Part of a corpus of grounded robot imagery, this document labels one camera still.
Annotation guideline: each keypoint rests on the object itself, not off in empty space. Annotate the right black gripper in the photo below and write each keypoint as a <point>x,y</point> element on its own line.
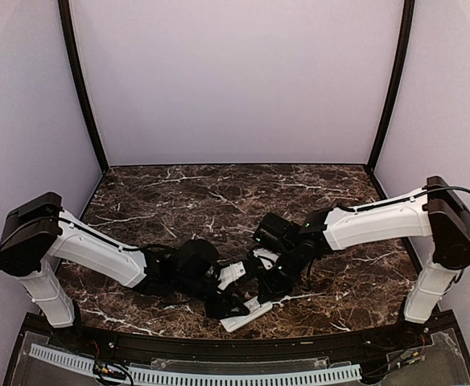
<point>271,290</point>

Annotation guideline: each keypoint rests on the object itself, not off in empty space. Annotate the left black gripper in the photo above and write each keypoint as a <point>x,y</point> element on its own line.
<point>220,310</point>

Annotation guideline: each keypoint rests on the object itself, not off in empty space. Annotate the white remote control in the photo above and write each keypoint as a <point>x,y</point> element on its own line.
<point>256,310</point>

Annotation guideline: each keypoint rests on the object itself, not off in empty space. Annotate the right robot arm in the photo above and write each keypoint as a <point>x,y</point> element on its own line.
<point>434,210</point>

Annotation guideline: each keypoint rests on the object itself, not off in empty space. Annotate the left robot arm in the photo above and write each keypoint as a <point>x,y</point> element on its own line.
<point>42,228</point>

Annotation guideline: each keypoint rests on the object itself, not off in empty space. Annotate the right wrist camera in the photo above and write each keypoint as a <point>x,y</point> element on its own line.
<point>264,256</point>

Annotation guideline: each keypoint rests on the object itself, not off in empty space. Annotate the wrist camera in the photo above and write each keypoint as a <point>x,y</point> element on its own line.
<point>264,256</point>
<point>230,274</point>

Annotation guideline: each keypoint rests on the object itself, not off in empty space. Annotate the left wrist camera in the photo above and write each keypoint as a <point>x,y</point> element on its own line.
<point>230,274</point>

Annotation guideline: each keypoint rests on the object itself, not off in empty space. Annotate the black front rail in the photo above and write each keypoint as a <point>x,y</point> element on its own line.
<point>366,345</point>

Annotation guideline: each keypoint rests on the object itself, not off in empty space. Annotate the white slotted cable duct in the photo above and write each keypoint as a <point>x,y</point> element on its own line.
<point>235,375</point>

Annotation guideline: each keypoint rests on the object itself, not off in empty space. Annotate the right black frame post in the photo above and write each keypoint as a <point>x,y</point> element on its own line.
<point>394,84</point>

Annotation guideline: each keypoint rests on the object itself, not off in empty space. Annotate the black frame post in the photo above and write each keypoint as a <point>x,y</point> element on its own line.
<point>394,84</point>
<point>64,7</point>

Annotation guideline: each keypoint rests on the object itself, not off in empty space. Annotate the left black frame post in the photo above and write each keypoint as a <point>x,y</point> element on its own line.
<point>64,7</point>

